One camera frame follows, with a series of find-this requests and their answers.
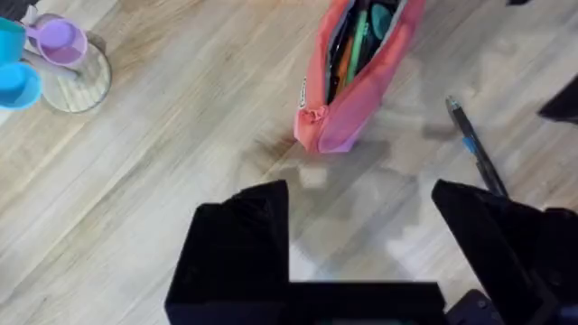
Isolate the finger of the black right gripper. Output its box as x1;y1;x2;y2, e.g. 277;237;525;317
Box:
536;74;578;125

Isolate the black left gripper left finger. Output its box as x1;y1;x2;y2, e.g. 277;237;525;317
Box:
164;179;291;325

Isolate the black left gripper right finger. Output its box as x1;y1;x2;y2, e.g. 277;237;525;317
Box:
431;179;578;325

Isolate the pink soft zip bag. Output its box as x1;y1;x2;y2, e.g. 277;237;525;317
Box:
293;0;427;154

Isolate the black pen with blue band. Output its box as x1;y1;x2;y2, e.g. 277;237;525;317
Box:
444;95;510;199

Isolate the wooden cup stand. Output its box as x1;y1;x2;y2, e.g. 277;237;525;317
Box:
22;42;113;114

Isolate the blue plastic cup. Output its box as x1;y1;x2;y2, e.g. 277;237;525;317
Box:
0;61;43;112

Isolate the purple plastic cup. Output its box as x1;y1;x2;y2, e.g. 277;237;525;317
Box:
25;13;89;70

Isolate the teal plastic cup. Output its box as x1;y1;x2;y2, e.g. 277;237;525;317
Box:
0;16;28;65

